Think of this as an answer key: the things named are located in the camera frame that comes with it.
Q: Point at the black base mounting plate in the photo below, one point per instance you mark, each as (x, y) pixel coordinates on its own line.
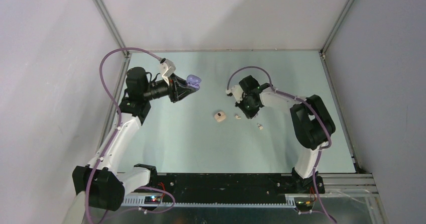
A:
(234, 188)

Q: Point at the aluminium frame rail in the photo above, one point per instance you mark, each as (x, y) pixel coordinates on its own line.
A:
(355, 182)

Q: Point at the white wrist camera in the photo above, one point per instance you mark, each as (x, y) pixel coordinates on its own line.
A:
(166, 68)
(237, 92)

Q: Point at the purple earbud charging case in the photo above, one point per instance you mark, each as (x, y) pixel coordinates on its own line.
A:
(193, 81)

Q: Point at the beige earbud charging case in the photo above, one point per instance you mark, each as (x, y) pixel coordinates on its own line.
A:
(220, 116)

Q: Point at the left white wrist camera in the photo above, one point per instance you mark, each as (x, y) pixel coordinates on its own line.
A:
(166, 68)

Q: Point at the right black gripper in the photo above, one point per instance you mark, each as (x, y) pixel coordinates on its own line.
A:
(249, 114)

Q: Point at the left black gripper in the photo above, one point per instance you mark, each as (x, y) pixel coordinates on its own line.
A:
(179, 89)

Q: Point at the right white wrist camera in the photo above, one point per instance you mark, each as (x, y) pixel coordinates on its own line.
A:
(237, 92)

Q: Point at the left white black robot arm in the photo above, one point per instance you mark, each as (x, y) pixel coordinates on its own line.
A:
(104, 187)

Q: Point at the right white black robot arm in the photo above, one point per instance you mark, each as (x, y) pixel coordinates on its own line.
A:
(312, 123)

